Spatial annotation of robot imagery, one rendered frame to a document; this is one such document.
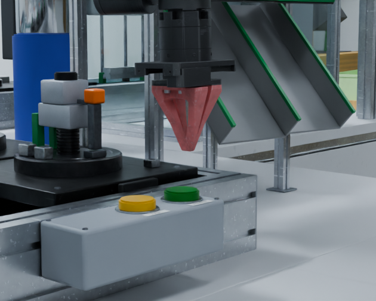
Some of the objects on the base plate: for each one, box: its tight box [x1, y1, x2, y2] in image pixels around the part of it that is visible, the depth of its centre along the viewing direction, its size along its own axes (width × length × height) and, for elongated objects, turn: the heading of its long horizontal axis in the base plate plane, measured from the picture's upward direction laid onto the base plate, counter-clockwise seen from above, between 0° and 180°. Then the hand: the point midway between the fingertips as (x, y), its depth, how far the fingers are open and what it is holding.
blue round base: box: [12, 34, 70, 145], centre depth 210 cm, size 16×16×27 cm
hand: (187, 143), depth 97 cm, fingers closed
